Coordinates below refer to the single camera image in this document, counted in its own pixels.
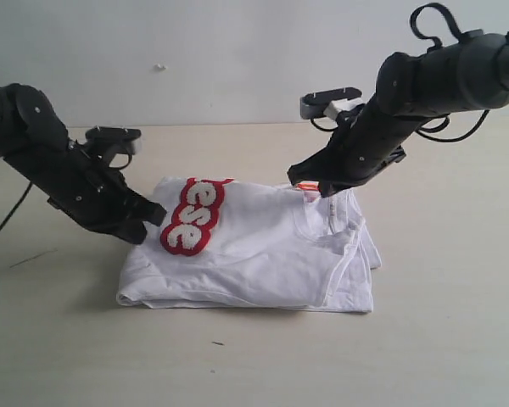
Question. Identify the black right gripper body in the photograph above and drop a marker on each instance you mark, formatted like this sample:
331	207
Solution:
363	148

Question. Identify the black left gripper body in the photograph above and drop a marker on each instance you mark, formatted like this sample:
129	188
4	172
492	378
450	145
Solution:
83	187

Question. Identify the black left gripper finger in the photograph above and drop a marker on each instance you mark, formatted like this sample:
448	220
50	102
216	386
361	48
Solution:
138	209
127	226

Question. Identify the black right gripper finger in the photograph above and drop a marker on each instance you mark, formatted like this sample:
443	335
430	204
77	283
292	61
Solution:
329	188
318	167

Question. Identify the white t-shirt red Chinese patch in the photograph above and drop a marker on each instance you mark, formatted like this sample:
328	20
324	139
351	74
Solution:
229	243

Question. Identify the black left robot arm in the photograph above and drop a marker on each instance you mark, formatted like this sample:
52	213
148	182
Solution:
29	126

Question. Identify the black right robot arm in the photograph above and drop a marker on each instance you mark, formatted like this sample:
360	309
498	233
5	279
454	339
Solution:
413	95

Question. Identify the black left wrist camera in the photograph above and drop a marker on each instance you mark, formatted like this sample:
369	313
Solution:
102	140

